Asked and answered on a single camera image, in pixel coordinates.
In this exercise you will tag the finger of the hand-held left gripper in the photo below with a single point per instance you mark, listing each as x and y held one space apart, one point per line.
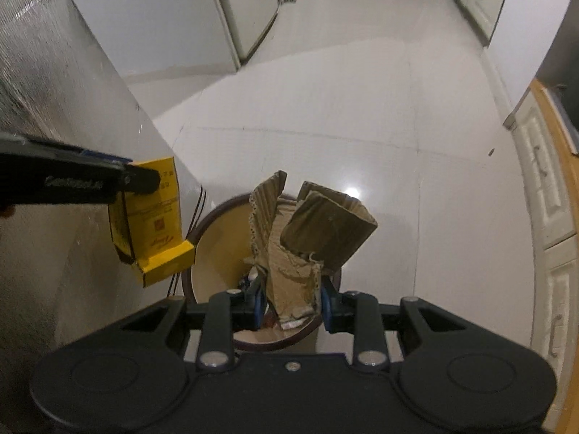
54 148
140 178

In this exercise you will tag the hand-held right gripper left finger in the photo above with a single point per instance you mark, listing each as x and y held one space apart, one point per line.
258 307

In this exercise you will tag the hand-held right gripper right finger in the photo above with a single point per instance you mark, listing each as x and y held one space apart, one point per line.
324 312

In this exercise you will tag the yellow cardboard box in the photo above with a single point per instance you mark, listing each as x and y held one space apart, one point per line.
154 217

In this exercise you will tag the brown and cream trash bin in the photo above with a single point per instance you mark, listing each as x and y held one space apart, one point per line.
212 257

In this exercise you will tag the torn brown cardboard piece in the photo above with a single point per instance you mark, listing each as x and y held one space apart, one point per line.
312 230

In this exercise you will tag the table with clear plastic cover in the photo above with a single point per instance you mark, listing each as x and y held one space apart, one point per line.
54 77

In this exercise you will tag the white refrigerator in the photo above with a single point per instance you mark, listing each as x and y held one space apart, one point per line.
244 9

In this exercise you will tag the white cabinet with wooden top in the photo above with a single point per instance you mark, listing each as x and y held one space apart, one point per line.
547 190

